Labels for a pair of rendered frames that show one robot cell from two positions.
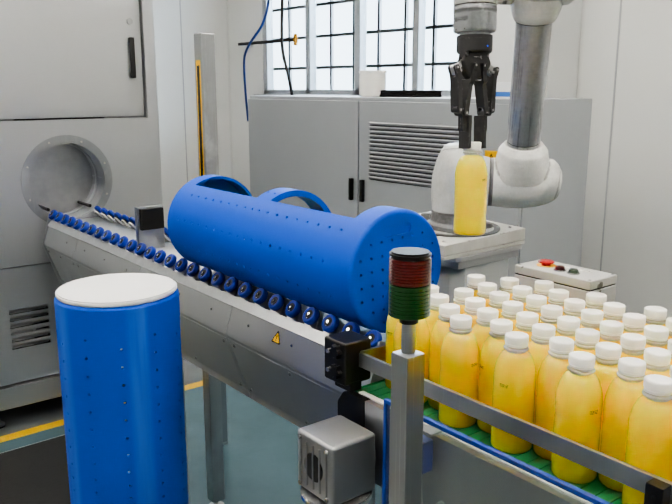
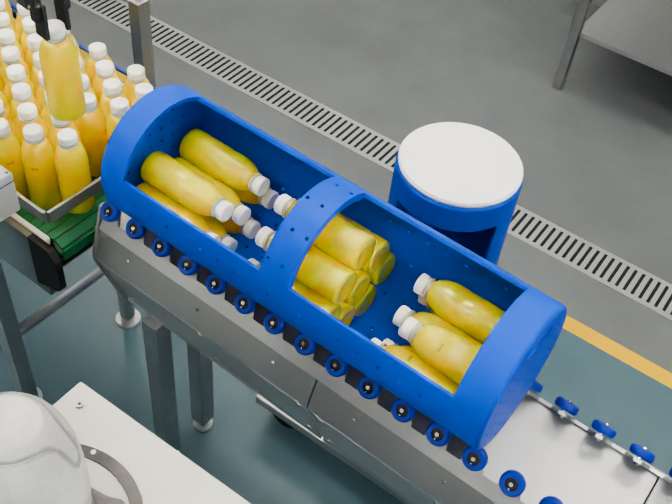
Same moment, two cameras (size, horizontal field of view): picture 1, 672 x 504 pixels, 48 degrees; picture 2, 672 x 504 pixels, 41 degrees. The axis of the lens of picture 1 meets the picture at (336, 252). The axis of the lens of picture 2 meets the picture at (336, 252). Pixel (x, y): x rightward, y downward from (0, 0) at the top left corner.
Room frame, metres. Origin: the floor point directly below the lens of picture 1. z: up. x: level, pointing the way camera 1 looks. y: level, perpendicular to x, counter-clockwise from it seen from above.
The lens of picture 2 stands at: (3.07, -0.22, 2.30)
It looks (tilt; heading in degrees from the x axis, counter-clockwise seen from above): 47 degrees down; 160
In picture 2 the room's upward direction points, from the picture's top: 7 degrees clockwise
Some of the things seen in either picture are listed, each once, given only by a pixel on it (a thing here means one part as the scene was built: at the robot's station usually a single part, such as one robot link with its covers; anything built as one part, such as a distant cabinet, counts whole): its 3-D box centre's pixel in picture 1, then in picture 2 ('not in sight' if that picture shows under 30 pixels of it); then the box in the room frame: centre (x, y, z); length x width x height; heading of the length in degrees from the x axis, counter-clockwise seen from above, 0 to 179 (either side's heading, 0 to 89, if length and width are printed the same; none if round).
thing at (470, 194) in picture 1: (470, 191); (61, 73); (1.63, -0.29, 1.28); 0.07 x 0.07 x 0.19
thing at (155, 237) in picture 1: (150, 227); not in sight; (2.67, 0.67, 1.00); 0.10 x 0.04 x 0.15; 128
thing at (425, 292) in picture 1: (409, 298); not in sight; (1.10, -0.11, 1.18); 0.06 x 0.06 x 0.05
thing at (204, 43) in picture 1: (211, 250); not in sight; (3.00, 0.51, 0.85); 0.06 x 0.06 x 1.70; 38
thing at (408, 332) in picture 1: (409, 302); not in sight; (1.10, -0.11, 1.18); 0.06 x 0.06 x 0.16
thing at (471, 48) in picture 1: (474, 57); not in sight; (1.64, -0.29, 1.56); 0.08 x 0.07 x 0.09; 126
